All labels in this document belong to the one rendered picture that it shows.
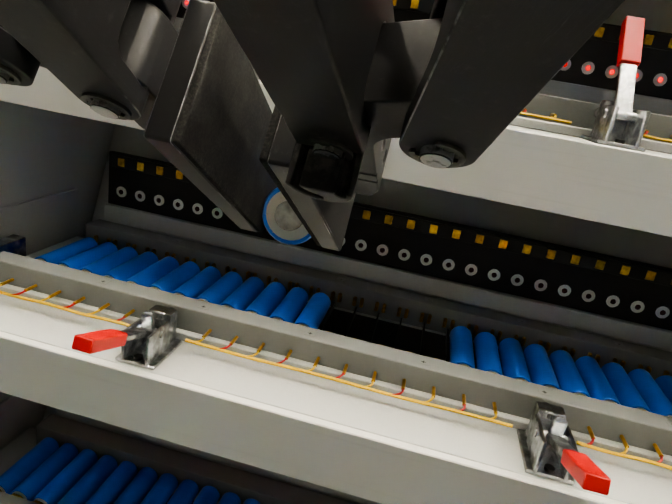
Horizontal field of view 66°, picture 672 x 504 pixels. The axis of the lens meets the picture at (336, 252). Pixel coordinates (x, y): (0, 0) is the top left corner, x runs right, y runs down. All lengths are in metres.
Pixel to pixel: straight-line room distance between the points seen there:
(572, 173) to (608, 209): 0.03
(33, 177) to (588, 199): 0.45
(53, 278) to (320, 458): 0.24
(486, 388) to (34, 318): 0.32
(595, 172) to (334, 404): 0.22
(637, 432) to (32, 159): 0.52
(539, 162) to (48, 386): 0.35
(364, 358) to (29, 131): 0.35
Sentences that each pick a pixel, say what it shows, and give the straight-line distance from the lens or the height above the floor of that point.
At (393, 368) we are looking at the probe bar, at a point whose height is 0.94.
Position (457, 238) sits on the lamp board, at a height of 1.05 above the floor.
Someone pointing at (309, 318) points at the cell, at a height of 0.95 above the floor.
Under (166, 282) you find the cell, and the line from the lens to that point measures 0.44.
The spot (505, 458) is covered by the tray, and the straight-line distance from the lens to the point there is 0.35.
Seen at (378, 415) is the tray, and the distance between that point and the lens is 0.35.
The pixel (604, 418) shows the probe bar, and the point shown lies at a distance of 0.39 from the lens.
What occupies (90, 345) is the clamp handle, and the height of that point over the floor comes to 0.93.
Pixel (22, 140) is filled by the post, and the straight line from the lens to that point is 0.52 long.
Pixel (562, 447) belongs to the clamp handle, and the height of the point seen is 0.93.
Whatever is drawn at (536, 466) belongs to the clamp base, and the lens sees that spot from 0.35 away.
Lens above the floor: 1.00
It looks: 2 degrees up
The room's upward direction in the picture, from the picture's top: 13 degrees clockwise
